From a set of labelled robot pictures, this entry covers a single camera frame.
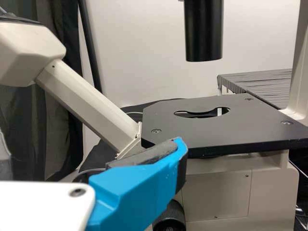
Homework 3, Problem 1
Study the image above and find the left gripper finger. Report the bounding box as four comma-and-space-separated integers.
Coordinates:
87, 136, 189, 231

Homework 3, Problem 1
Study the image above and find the cream microscope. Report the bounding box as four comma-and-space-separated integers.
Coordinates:
0, 0, 308, 231

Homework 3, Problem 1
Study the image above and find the black platform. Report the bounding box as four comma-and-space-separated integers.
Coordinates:
217, 68, 293, 110

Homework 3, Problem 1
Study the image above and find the thick black cable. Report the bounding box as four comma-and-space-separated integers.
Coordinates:
77, 0, 103, 90

